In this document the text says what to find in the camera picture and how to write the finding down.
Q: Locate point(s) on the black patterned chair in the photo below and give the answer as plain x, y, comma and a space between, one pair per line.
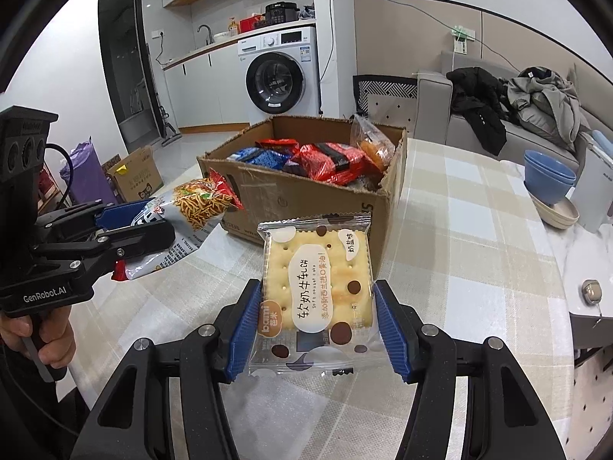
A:
390, 100

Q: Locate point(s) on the beige plate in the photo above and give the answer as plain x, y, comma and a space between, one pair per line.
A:
562, 215

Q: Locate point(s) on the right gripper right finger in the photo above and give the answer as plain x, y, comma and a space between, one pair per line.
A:
505, 418

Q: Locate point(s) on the grey jacket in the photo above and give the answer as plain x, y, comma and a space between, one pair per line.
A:
546, 104

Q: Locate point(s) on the SF Express cardboard box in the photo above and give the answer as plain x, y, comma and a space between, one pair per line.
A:
271, 195

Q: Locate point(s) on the white red noodle snack bag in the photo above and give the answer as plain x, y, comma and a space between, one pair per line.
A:
193, 208

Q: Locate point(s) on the red black noodle packet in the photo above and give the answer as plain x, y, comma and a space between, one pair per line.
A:
335, 163

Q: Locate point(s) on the black rice cooker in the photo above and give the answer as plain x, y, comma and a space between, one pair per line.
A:
281, 12

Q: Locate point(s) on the white kitchen cabinets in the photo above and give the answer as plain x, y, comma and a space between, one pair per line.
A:
208, 89

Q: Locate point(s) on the dark door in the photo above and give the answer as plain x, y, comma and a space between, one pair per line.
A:
128, 71

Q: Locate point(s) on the blue bowls stack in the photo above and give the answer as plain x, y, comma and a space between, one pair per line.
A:
547, 178

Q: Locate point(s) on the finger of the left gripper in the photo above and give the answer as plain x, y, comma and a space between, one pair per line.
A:
134, 242
120, 213

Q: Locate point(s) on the person's left hand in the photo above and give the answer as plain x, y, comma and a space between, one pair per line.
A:
56, 333

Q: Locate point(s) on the white washing machine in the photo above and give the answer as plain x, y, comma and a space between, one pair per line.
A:
281, 74

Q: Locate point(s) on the clear cracker packet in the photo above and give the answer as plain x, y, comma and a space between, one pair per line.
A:
317, 312

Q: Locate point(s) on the black jacket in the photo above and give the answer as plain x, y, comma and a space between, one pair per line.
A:
477, 97

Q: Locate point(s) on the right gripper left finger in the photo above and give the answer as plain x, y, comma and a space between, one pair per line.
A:
131, 418

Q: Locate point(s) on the tape roll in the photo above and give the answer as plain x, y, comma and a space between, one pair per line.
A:
592, 292

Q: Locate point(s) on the small cardboard box on floor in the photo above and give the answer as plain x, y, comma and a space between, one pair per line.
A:
135, 177

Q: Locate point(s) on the white side table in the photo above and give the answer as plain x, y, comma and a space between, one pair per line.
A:
547, 267

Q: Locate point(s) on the white electric kettle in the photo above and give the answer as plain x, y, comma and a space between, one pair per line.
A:
592, 196

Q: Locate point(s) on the grey sofa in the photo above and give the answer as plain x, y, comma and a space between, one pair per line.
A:
435, 121

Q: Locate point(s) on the orange biscuit packet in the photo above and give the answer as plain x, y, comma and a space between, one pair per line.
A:
372, 141

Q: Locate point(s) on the purple bag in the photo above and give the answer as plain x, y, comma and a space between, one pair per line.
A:
89, 180

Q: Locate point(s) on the blue cookie packet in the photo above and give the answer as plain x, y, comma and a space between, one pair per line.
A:
264, 157

